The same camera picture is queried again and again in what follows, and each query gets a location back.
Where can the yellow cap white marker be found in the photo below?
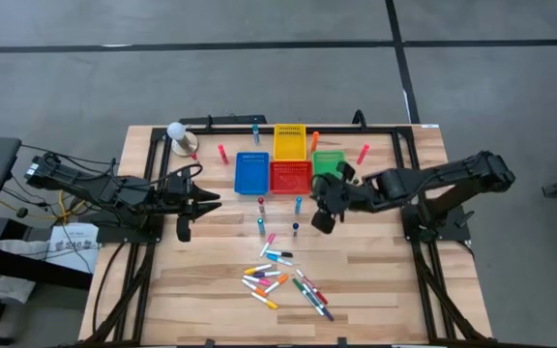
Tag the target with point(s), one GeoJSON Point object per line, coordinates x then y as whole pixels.
{"type": "Point", "coordinates": [270, 304]}
{"type": "Point", "coordinates": [254, 270]}

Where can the blue highlighter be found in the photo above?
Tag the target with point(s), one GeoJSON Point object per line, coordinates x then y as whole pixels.
{"type": "Point", "coordinates": [261, 226]}
{"type": "Point", "coordinates": [298, 205]}

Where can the blue plastic basket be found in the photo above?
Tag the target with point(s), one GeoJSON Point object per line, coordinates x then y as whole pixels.
{"type": "Point", "coordinates": [252, 174]}

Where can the black aluminium table frame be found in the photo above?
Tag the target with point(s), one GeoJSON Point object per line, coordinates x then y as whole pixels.
{"type": "Point", "coordinates": [230, 130]}

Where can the green plastic basket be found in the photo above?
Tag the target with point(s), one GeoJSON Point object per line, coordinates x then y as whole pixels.
{"type": "Point", "coordinates": [324, 162]}

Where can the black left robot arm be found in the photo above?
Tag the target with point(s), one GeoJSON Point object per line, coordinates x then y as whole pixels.
{"type": "Point", "coordinates": [114, 191]}

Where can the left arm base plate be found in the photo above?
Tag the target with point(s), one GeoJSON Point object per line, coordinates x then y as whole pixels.
{"type": "Point", "coordinates": [153, 237]}

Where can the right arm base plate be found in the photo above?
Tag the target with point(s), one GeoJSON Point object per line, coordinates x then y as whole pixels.
{"type": "Point", "coordinates": [460, 234]}

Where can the orange highlighter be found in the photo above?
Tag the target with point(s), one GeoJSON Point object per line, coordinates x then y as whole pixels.
{"type": "Point", "coordinates": [314, 141]}

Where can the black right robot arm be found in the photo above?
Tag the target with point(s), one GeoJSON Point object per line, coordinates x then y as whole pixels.
{"type": "Point", "coordinates": [452, 176]}

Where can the teal Expo whiteboard marker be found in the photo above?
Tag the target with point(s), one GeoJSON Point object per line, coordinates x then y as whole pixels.
{"type": "Point", "coordinates": [255, 133]}

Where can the black frame bracket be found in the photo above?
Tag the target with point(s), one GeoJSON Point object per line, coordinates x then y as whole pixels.
{"type": "Point", "coordinates": [209, 343]}
{"type": "Point", "coordinates": [342, 343]}

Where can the black bar device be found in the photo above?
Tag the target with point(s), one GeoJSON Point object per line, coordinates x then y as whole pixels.
{"type": "Point", "coordinates": [240, 119]}

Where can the yellow plastic basket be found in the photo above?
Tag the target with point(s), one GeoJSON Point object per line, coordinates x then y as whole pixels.
{"type": "Point", "coordinates": [289, 145]}

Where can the thin red Expo marker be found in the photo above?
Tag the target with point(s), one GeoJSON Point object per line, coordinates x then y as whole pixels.
{"type": "Point", "coordinates": [314, 290]}

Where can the thin blue Expo marker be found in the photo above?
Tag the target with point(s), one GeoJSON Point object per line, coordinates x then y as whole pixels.
{"type": "Point", "coordinates": [328, 315]}

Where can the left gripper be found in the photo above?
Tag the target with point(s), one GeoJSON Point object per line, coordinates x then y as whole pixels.
{"type": "Point", "coordinates": [182, 193]}

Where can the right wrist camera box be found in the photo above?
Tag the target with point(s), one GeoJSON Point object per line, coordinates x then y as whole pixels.
{"type": "Point", "coordinates": [323, 223]}

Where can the white printed paper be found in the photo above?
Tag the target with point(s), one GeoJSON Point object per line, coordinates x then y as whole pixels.
{"type": "Point", "coordinates": [73, 251]}

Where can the black cap white marker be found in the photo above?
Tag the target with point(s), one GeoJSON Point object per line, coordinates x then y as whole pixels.
{"type": "Point", "coordinates": [283, 254]}

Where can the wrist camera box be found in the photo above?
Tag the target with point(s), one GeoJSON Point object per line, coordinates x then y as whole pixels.
{"type": "Point", "coordinates": [184, 232]}
{"type": "Point", "coordinates": [323, 223]}

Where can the white bulb brass base lamp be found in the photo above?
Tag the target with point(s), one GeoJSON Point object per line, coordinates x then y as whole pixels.
{"type": "Point", "coordinates": [176, 130]}

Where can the black crossbar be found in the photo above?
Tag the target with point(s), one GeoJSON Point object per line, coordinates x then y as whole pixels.
{"type": "Point", "coordinates": [27, 270]}

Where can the pink highlighter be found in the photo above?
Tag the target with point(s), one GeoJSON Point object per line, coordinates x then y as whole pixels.
{"type": "Point", "coordinates": [223, 154]}
{"type": "Point", "coordinates": [362, 154]}

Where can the white crumpled cloth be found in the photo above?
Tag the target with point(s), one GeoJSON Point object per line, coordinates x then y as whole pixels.
{"type": "Point", "coordinates": [8, 287]}

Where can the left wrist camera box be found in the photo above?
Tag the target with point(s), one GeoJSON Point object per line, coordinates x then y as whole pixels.
{"type": "Point", "coordinates": [184, 232]}

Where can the thin green Expo marker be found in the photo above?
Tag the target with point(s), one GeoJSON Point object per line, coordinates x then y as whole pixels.
{"type": "Point", "coordinates": [302, 290]}

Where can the black frame clamp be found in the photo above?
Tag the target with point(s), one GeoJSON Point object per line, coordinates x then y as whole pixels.
{"type": "Point", "coordinates": [356, 123]}
{"type": "Point", "coordinates": [209, 126]}

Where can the red plastic basket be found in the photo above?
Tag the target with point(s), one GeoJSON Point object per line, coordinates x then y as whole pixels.
{"type": "Point", "coordinates": [290, 179]}

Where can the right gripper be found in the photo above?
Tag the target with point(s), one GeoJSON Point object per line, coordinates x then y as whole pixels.
{"type": "Point", "coordinates": [331, 195]}

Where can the red Expo whiteboard marker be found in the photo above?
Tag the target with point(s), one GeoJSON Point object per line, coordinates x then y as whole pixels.
{"type": "Point", "coordinates": [261, 205]}

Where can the pink cap white marker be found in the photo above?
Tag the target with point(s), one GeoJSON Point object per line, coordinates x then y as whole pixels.
{"type": "Point", "coordinates": [259, 281]}
{"type": "Point", "coordinates": [267, 245]}

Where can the orange cap white marker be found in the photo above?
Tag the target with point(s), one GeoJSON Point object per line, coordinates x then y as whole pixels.
{"type": "Point", "coordinates": [281, 280]}
{"type": "Point", "coordinates": [259, 292]}

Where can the purple cap white marker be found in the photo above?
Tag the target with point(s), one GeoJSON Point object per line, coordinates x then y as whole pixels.
{"type": "Point", "coordinates": [261, 274]}

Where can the pink Expo whiteboard marker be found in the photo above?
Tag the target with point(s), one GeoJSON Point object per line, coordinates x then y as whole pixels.
{"type": "Point", "coordinates": [194, 156]}

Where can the blue cap white marker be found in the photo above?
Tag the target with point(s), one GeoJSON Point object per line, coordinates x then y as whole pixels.
{"type": "Point", "coordinates": [278, 260]}

